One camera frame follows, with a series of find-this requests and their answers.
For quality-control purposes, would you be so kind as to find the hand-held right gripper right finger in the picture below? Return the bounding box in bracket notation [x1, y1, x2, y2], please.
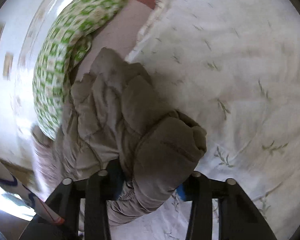
[177, 171, 278, 240]

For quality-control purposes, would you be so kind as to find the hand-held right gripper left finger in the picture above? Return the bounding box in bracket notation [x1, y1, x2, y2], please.
[37, 159, 127, 240]

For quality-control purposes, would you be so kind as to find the grey puffer jacket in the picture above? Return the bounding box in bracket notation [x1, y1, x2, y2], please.
[56, 47, 207, 228]

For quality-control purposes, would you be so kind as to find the white leaf-print quilt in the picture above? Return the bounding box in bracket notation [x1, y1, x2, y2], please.
[125, 0, 300, 240]

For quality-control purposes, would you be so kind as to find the green white checkered pillow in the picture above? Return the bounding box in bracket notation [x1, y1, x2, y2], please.
[32, 0, 131, 141]

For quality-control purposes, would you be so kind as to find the bed with pink sheet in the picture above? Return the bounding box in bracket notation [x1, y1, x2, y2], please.
[72, 0, 180, 80]

